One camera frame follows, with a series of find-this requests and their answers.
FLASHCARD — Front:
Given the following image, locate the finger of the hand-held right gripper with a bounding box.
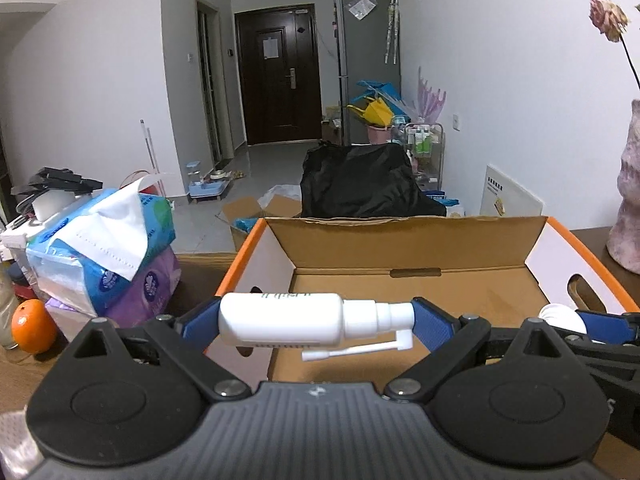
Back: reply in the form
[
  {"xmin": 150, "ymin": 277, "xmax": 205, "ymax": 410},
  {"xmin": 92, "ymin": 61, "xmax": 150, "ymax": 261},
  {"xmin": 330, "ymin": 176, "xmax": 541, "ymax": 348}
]
[
  {"xmin": 575, "ymin": 310, "xmax": 640, "ymax": 345},
  {"xmin": 562, "ymin": 334, "xmax": 640, "ymax": 367}
]

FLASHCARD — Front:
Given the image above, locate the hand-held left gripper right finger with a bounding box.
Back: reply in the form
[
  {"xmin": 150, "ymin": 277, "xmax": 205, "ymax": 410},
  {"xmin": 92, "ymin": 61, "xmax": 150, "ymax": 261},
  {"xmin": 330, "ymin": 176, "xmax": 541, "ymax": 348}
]
[{"xmin": 382, "ymin": 297, "xmax": 567, "ymax": 402}]

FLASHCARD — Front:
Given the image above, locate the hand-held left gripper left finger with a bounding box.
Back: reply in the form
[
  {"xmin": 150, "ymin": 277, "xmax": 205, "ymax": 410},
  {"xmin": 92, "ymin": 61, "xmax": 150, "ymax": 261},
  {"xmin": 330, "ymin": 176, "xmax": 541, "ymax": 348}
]
[{"xmin": 70, "ymin": 296, "xmax": 253, "ymax": 402}]

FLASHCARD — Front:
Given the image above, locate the white round lid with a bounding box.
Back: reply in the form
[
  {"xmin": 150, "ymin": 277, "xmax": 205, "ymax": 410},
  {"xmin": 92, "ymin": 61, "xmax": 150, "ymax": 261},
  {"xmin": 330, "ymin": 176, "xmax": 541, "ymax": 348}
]
[{"xmin": 539, "ymin": 303, "xmax": 587, "ymax": 335}]

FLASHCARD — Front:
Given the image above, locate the orange cardboard box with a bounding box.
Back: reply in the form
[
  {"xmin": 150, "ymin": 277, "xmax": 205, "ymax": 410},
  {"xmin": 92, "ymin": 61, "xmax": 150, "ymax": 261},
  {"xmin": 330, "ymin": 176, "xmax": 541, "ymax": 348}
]
[{"xmin": 215, "ymin": 215, "xmax": 640, "ymax": 386}]

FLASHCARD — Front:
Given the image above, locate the white spray bottle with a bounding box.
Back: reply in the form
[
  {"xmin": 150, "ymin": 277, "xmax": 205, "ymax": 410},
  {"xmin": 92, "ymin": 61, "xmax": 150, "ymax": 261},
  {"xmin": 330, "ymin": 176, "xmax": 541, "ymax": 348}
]
[{"xmin": 218, "ymin": 292, "xmax": 417, "ymax": 363}]

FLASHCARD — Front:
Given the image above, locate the purple tissue pack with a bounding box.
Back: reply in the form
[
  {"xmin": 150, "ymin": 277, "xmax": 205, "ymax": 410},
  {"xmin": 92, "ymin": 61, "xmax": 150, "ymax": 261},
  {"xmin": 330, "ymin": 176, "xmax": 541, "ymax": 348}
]
[{"xmin": 45, "ymin": 246, "xmax": 182, "ymax": 331}]

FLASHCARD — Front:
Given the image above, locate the small brown cardboard box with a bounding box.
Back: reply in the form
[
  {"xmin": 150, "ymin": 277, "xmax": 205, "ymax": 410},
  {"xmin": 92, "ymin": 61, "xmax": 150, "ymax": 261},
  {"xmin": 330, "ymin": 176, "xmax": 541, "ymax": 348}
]
[{"xmin": 215, "ymin": 195, "xmax": 266, "ymax": 252}]

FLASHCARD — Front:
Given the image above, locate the blue packet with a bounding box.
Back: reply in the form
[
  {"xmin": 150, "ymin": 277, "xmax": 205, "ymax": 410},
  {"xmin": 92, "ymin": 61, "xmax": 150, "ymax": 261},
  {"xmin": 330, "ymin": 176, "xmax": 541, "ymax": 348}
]
[{"xmin": 419, "ymin": 191, "xmax": 462, "ymax": 218}]

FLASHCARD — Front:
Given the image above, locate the pink stone vase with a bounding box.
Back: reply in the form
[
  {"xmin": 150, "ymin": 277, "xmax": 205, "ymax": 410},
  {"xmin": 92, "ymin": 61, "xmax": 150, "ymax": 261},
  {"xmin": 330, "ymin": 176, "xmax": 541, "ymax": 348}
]
[{"xmin": 606, "ymin": 100, "xmax": 640, "ymax": 276}]

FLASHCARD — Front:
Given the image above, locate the blue tissue pack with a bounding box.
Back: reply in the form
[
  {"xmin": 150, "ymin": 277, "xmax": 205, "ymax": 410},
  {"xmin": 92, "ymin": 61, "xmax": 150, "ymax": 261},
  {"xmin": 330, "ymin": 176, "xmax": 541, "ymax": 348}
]
[{"xmin": 25, "ymin": 174, "xmax": 177, "ymax": 317}]

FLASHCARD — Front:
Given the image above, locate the blue pet feeder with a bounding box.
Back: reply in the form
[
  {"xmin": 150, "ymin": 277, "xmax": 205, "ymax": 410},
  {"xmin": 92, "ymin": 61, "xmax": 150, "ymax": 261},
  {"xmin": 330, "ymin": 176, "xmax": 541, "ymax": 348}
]
[{"xmin": 186, "ymin": 160, "xmax": 232, "ymax": 203}]

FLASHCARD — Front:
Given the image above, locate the white plastic bag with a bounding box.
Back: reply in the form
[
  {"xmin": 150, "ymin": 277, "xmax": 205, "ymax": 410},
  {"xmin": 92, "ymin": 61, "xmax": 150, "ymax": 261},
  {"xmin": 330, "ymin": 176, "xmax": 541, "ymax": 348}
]
[{"xmin": 258, "ymin": 184, "xmax": 302, "ymax": 219}]

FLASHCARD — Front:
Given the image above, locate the white flat carton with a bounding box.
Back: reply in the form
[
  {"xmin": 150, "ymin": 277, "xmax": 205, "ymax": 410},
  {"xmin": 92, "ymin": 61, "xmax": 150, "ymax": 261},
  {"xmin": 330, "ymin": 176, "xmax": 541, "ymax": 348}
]
[{"xmin": 479, "ymin": 163, "xmax": 544, "ymax": 218}]

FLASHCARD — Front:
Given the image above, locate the black bag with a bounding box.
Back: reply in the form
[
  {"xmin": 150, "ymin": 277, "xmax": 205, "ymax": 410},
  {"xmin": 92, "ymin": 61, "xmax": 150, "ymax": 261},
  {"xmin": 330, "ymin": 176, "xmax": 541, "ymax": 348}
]
[{"xmin": 300, "ymin": 141, "xmax": 447, "ymax": 219}]

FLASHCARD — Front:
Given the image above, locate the orange fruit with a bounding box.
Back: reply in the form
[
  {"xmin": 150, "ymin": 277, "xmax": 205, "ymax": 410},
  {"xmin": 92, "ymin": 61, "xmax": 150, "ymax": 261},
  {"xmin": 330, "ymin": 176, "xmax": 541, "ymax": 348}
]
[{"xmin": 11, "ymin": 299, "xmax": 59, "ymax": 356}]

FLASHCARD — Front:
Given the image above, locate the metal trolley with bottles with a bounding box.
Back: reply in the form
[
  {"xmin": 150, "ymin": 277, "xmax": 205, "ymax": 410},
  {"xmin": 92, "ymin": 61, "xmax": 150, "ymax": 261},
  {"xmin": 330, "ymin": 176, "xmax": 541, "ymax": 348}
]
[{"xmin": 404, "ymin": 122, "xmax": 446, "ymax": 187}]

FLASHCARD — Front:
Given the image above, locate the white mop stick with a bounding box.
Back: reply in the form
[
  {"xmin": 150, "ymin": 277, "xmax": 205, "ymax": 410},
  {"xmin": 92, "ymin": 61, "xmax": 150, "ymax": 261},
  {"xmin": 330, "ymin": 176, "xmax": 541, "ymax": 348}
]
[{"xmin": 139, "ymin": 119, "xmax": 167, "ymax": 196}]

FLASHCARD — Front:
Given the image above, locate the white jar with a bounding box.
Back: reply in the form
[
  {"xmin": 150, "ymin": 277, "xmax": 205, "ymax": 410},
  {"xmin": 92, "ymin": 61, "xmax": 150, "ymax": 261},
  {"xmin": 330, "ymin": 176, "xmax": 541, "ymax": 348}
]
[{"xmin": 31, "ymin": 191, "xmax": 77, "ymax": 222}]

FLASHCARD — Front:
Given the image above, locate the clear glass bottle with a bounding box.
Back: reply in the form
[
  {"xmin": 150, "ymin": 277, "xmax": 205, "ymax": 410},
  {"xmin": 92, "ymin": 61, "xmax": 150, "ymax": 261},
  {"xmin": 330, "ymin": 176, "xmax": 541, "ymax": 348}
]
[{"xmin": 0, "ymin": 264, "xmax": 21, "ymax": 351}]

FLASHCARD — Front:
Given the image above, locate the black folded stand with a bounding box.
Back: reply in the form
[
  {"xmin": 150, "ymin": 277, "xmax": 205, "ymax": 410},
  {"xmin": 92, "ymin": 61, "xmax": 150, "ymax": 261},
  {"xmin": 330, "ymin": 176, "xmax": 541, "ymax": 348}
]
[{"xmin": 11, "ymin": 166, "xmax": 104, "ymax": 197}]

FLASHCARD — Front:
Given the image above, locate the yellow watering can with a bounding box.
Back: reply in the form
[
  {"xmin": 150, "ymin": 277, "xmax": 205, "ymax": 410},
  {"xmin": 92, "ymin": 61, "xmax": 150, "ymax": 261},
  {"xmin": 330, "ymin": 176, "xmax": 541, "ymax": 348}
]
[{"xmin": 347, "ymin": 99, "xmax": 395, "ymax": 127}]

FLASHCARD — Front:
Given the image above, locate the purple coral-shaped decoration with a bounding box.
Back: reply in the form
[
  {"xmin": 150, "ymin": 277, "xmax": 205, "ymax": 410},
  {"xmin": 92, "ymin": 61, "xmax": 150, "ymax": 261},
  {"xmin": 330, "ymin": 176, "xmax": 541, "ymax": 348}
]
[{"xmin": 418, "ymin": 66, "xmax": 447, "ymax": 122}]

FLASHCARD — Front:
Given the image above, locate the blue plastic rack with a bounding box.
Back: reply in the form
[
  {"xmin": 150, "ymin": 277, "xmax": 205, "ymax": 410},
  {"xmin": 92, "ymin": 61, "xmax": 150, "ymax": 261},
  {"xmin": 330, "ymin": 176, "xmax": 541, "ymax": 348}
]
[{"xmin": 349, "ymin": 79, "xmax": 402, "ymax": 107}]

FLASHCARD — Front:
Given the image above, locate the dark brown entrance door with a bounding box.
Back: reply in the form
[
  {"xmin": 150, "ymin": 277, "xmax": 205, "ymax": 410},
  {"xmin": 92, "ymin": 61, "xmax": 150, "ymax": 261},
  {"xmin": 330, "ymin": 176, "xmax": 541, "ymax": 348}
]
[{"xmin": 234, "ymin": 2, "xmax": 321, "ymax": 146}]

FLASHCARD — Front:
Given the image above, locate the grey refrigerator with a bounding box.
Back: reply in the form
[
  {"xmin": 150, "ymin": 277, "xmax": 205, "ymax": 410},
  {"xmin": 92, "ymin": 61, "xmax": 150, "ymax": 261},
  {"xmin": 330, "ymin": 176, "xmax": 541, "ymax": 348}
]
[{"xmin": 333, "ymin": 0, "xmax": 402, "ymax": 146}]

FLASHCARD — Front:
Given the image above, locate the folded umbrella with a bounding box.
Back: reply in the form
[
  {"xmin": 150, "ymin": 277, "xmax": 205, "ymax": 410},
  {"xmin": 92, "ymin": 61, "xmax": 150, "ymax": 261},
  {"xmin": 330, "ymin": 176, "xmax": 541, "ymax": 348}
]
[{"xmin": 384, "ymin": 0, "xmax": 401, "ymax": 64}]

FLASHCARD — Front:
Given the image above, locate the dried rose bouquet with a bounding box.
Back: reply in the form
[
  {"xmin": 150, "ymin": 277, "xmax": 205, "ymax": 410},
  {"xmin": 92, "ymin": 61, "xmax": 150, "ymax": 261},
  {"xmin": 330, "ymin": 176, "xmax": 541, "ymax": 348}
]
[{"xmin": 589, "ymin": 0, "xmax": 640, "ymax": 92}]

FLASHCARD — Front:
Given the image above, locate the grey interior door frame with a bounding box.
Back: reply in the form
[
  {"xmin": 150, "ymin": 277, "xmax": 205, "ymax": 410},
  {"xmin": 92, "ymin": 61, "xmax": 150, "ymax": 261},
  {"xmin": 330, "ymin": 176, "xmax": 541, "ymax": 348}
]
[{"xmin": 194, "ymin": 0, "xmax": 223, "ymax": 163}]

